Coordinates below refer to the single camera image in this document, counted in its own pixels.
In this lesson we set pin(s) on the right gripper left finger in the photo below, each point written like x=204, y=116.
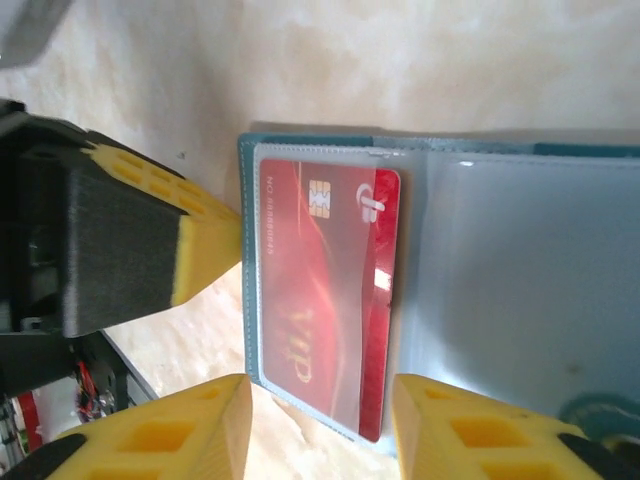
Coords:
x=200, y=440

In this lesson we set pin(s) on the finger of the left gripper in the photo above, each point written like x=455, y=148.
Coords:
x=165, y=172
x=125, y=260

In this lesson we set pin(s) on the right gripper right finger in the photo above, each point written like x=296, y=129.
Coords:
x=440, y=450

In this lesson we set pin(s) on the red credit card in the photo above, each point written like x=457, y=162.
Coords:
x=320, y=280

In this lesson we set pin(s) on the teal card holder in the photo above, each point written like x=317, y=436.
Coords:
x=500, y=250

